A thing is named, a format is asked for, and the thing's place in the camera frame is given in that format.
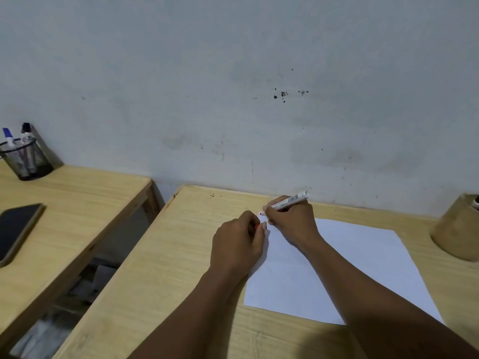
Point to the person's left hand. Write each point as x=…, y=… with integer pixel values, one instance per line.
x=234, y=246

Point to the person's right hand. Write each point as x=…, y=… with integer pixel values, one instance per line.
x=295, y=224

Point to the person's right thumb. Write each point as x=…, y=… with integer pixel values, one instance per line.
x=271, y=219

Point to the person's left thumb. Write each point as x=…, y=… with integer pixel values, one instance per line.
x=261, y=237

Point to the white marker pen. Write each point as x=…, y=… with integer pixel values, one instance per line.
x=295, y=198

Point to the person's left forearm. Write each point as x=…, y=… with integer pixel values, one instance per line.
x=194, y=317

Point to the person's right forearm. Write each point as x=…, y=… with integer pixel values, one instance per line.
x=374, y=306

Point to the white paper sheet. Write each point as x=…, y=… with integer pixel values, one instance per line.
x=336, y=272

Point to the round wooden holder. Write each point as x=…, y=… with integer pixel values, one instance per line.
x=456, y=231

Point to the light wooden side table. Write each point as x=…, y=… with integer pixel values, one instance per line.
x=75, y=220

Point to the black mesh pen holder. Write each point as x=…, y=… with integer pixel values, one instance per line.
x=28, y=164

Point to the black smartphone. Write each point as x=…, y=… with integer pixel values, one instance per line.
x=15, y=229

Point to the black capped marker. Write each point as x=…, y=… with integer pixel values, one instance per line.
x=27, y=132

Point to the blue capped marker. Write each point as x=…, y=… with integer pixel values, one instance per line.
x=8, y=138

